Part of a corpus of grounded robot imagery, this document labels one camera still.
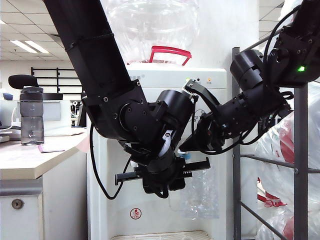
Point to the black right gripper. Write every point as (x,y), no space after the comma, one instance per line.
(216,135)

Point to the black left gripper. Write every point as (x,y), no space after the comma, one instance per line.
(162,181)

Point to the white tap with blue collar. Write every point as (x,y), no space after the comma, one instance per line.
(188,156)

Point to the clear plastic mug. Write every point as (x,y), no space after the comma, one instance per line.
(200,195)

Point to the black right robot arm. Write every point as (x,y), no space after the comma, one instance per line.
(250,110)

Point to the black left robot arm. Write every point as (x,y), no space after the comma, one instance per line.
(95,62)

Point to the white water dispenser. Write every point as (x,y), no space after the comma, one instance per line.
(160,220)

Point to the white desk with beige top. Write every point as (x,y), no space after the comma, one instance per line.
(57,212)

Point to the clear inverted water jug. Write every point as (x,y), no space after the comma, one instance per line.
(162,25)

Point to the grey water bottle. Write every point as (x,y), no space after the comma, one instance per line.
(31,117)

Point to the red round sticker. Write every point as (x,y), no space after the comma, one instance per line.
(135,214)

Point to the white drip tray grille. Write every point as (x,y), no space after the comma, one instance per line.
(160,236)

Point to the brown metal rack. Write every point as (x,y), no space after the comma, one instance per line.
(299,150)

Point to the pink card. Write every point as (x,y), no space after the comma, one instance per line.
(50,149)

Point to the round cabinet lock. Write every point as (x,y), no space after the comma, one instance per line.
(17,204)

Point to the black chair headrest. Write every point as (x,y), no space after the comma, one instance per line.
(22,81)

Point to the ceiling light panel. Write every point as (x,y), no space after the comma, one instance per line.
(28,46)

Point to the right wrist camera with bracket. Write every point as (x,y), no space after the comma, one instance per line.
(200,88)

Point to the black wall shelf rack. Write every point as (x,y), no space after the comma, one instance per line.
(57,77)

